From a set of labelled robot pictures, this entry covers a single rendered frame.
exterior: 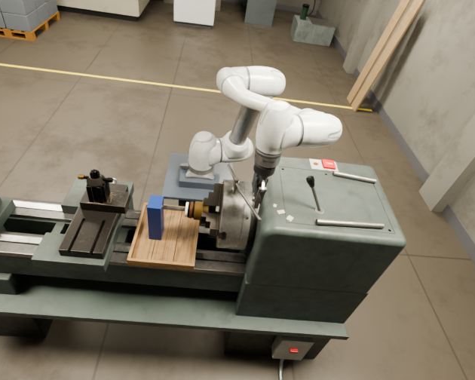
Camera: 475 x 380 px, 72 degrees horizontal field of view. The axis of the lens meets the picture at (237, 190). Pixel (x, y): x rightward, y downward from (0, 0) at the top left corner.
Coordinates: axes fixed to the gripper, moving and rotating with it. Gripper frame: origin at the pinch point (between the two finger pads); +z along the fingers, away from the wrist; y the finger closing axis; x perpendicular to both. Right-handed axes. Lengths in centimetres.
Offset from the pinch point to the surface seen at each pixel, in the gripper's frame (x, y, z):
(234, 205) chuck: -6.7, -8.6, 8.7
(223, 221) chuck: -10.7, -3.7, 13.6
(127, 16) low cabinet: -201, -584, 83
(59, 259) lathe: -77, 4, 39
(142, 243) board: -46, -12, 42
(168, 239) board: -35, -16, 41
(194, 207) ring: -23.7, -15.5, 18.8
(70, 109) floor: -186, -260, 113
